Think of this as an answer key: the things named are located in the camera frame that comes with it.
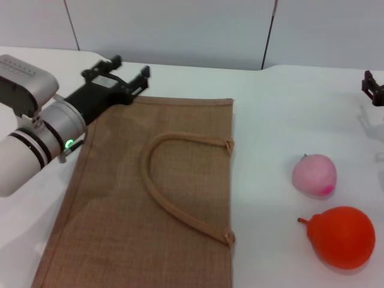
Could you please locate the brown jute handbag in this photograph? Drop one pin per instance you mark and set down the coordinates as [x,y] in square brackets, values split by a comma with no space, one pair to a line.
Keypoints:
[150,195]

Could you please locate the pink peach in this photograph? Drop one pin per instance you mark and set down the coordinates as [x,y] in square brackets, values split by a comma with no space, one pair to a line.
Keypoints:
[313,178]

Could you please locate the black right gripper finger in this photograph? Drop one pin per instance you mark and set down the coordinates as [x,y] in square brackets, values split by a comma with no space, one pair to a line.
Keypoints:
[375,93]

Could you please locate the orange fruit with stem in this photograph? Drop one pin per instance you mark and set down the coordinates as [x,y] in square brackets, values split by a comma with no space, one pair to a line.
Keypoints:
[342,237]

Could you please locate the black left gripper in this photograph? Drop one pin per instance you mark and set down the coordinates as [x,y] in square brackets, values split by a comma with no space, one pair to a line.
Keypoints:
[96,96]

